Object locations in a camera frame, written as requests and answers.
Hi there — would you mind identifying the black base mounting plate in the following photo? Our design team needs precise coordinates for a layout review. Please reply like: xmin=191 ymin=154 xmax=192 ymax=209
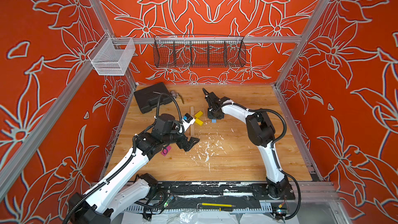
xmin=141 ymin=181 xmax=296 ymax=200

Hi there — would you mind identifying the black wire basket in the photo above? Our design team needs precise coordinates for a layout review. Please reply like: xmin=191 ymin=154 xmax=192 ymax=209
xmin=153 ymin=34 xmax=247 ymax=68

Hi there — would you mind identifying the white wire basket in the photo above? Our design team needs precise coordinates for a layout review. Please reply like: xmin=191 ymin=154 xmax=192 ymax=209
xmin=88 ymin=32 xmax=136 ymax=76

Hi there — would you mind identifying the magenta block front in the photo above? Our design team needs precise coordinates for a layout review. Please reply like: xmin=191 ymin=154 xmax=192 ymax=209
xmin=161 ymin=145 xmax=171 ymax=156

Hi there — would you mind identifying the metal ball valve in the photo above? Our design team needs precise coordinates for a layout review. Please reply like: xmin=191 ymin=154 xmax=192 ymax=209
xmin=170 ymin=90 xmax=184 ymax=104

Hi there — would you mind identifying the yellow block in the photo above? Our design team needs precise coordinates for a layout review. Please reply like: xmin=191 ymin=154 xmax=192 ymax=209
xmin=195 ymin=118 xmax=204 ymax=126
xmin=194 ymin=111 xmax=204 ymax=118

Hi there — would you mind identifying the natural wooden block angled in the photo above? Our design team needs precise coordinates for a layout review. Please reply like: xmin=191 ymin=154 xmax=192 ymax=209
xmin=190 ymin=125 xmax=195 ymax=136

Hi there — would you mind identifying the black plastic tool case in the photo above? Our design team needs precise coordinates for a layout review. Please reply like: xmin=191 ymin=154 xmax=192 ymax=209
xmin=134 ymin=83 xmax=170 ymax=114

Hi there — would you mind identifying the black corrugated cable conduit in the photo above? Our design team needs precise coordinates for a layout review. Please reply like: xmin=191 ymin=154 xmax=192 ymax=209
xmin=201 ymin=88 xmax=302 ymax=220

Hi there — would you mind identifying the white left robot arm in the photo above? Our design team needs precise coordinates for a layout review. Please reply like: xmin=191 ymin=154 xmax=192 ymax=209
xmin=63 ymin=114 xmax=199 ymax=224

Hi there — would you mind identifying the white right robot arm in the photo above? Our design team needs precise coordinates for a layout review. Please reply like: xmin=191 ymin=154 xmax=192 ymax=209
xmin=203 ymin=89 xmax=289 ymax=199

